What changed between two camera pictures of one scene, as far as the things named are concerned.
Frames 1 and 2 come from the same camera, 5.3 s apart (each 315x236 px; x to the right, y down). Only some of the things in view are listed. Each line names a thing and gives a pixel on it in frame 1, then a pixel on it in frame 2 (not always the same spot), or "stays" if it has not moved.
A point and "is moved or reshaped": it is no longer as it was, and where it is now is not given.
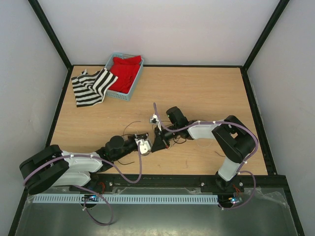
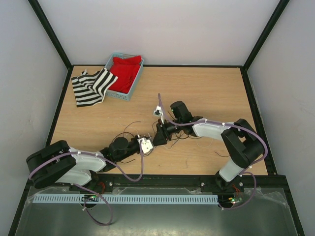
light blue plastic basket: (118, 95) stays
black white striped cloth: (90, 89) stays
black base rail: (168, 185) stays
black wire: (174, 142) is moved or reshaped
